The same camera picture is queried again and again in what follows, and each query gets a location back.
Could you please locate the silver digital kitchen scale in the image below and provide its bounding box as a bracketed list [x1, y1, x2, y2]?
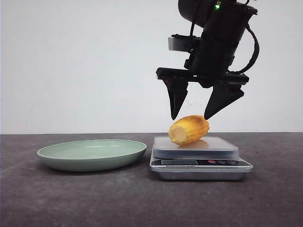
[150, 136, 253, 181]

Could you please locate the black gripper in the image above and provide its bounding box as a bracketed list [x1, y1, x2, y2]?
[156, 37, 249, 120]

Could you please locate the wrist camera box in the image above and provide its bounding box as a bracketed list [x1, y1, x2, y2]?
[168, 34, 197, 52]

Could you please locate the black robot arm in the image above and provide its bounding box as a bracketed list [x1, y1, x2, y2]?
[156, 0, 259, 119]

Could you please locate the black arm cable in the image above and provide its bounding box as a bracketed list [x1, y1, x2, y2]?
[227, 23, 260, 74]

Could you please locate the green plate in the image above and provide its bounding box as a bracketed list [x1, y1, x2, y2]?
[37, 139, 147, 172]

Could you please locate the yellow corn cob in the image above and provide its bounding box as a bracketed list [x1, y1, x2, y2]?
[168, 115, 209, 145]

